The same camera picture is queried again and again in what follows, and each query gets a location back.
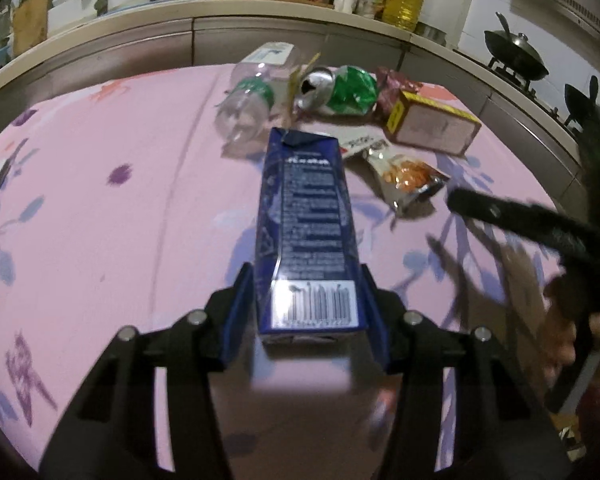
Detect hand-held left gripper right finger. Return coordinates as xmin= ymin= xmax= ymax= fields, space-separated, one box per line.
xmin=361 ymin=263 xmax=574 ymax=480

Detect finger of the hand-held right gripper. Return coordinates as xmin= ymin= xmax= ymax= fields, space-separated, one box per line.
xmin=446 ymin=187 xmax=588 ymax=267

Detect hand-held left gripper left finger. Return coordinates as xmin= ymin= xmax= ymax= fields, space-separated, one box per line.
xmin=39 ymin=262 xmax=256 ymax=480

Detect orange snack packet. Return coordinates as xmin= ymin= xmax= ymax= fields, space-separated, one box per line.
xmin=365 ymin=147 xmax=451 ymax=213

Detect dark blue drink carton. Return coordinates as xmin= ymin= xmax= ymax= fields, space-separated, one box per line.
xmin=254 ymin=127 xmax=371 ymax=346

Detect yellow and pink cardboard box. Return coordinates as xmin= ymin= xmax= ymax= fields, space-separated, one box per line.
xmin=385 ymin=91 xmax=482 ymax=157

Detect white packet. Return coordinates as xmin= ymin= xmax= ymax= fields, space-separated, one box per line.
xmin=339 ymin=134 xmax=394 ymax=159

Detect maroon foil wrapper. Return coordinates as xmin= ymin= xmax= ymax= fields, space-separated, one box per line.
xmin=375 ymin=67 xmax=424 ymax=112

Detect clear bottle with green label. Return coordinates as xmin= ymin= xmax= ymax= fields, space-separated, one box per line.
xmin=215 ymin=76 xmax=277 ymax=142

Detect crushed aluminium can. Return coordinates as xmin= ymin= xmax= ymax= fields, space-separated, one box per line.
xmin=295 ymin=67 xmax=339 ymax=111

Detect person's right hand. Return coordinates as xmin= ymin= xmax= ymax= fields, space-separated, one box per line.
xmin=539 ymin=280 xmax=600 ymax=393

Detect pink floral tablecloth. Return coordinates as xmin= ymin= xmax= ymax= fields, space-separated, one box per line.
xmin=0 ymin=62 xmax=596 ymax=480

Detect black frying pan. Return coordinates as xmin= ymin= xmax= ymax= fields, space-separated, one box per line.
xmin=562 ymin=76 xmax=600 ymax=132

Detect gas stove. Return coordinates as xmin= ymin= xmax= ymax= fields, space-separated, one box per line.
xmin=487 ymin=57 xmax=583 ymax=133

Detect steel wok with lid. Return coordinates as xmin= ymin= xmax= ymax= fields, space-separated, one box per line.
xmin=484 ymin=12 xmax=550 ymax=81

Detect steel bowl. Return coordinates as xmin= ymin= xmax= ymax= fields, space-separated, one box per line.
xmin=416 ymin=22 xmax=449 ymax=44

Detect yellow cooking oil bottle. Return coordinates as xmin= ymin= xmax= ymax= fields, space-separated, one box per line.
xmin=382 ymin=0 xmax=426 ymax=32

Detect steel kitchen counter cabinet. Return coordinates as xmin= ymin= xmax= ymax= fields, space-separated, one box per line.
xmin=0 ymin=0 xmax=597 ymax=196

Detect wooden cutting board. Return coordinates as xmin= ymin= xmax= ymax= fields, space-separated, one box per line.
xmin=12 ymin=0 xmax=49 ymax=57

